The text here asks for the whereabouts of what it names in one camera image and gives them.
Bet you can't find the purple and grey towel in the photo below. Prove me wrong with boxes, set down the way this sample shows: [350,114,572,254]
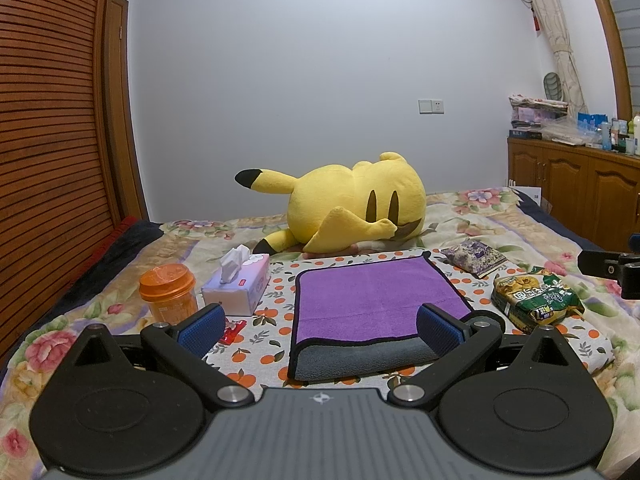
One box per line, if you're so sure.
[288,252,474,382]

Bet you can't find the red candy wrapper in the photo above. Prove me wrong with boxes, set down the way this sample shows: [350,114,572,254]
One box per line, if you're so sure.
[219,318,246,346]

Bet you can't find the orange lidded cup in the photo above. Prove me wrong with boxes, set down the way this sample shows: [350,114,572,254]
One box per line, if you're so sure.
[139,263,198,325]

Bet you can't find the green yellow snack bag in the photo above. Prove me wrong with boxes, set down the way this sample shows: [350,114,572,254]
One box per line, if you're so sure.
[491,268,585,334]

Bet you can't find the orange print cloth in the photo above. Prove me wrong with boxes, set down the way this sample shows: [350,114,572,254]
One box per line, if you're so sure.
[202,246,615,390]

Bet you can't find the wooden sideboard cabinet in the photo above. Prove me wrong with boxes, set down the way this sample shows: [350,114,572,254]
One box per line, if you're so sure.
[508,138,639,252]

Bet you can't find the purple snack packet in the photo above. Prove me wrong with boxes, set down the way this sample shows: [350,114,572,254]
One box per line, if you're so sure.
[440,238,506,278]

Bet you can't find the dark blue bed sheet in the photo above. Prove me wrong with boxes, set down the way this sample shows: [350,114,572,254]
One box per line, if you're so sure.
[514,191,601,252]

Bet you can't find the floral bed blanket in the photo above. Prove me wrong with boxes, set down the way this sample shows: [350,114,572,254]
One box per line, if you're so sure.
[1,188,639,479]

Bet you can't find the bottles on cabinet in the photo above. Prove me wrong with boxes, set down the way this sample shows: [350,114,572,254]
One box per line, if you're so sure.
[577,113,639,156]

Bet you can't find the stacked boxes on cabinet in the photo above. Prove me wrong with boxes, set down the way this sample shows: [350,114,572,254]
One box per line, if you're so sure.
[509,94,568,140]

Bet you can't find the yellow Pikachu plush toy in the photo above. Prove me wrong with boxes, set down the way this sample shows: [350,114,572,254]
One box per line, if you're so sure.
[234,152,426,255]

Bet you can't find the wooden slatted headboard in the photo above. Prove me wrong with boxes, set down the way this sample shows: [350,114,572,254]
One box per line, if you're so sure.
[1,0,120,358]

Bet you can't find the beige curtain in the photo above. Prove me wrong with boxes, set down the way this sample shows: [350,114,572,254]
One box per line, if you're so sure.
[532,0,588,117]

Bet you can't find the white wall switch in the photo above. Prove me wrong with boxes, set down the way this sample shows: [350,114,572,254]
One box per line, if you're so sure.
[418,99,445,115]

